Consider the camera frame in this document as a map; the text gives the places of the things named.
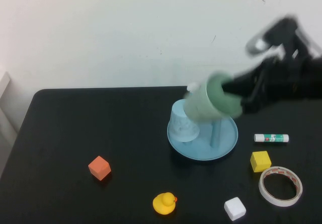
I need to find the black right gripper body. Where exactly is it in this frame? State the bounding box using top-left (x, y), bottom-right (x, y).
top-left (241, 57), bottom-right (302, 114)

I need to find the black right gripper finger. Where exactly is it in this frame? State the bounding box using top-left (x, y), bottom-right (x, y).
top-left (239, 97), bottom-right (258, 114)
top-left (220, 76), bottom-right (247, 98)

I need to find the pale green cup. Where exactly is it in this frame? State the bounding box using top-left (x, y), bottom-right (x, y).
top-left (182, 70), bottom-right (244, 123)

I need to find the blue cup stand with pegs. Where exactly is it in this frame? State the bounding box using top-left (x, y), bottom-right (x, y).
top-left (167, 82), bottom-right (239, 161)

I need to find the light blue speckled cup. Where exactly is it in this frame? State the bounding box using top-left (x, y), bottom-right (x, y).
top-left (168, 100), bottom-right (201, 143)

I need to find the white green glue stick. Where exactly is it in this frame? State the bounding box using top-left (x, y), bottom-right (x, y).
top-left (254, 133), bottom-right (290, 144)

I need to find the yellow cube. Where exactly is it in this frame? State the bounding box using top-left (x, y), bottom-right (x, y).
top-left (250, 151), bottom-right (272, 173)

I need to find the white tape roll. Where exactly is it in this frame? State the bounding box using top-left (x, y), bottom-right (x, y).
top-left (259, 166), bottom-right (303, 207)

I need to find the white cube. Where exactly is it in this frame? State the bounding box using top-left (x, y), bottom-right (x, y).
top-left (223, 196), bottom-right (247, 221)

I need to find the yellow rubber duck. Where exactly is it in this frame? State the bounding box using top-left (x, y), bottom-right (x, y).
top-left (152, 192), bottom-right (178, 215)

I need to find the orange cube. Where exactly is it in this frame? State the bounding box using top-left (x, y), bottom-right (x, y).
top-left (88, 155), bottom-right (112, 182)

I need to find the white board panel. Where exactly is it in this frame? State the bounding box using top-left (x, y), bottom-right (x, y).
top-left (0, 71), bottom-right (19, 174)

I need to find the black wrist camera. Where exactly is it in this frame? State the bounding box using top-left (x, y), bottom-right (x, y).
top-left (245, 14), bottom-right (315, 58)

